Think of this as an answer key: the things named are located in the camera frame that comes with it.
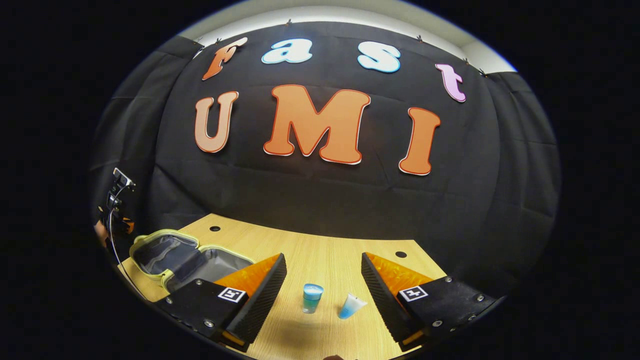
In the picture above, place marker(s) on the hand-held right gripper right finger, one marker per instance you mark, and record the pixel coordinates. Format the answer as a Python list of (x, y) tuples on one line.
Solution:
[(382, 297)]

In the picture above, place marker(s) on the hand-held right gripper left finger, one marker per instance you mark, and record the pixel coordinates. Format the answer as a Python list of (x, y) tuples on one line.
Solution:
[(262, 300)]

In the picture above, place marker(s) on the white and blue tube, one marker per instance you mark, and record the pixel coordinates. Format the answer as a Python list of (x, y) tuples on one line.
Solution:
[(351, 306)]

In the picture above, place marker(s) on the clear bottle with blue cap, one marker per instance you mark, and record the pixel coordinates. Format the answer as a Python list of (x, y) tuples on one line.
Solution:
[(312, 297)]

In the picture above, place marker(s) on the pale yellow suitcase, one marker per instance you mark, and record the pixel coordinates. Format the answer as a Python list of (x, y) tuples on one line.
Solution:
[(200, 267)]

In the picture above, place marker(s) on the black backdrop cloth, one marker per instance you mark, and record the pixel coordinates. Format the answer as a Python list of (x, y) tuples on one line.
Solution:
[(325, 195)]

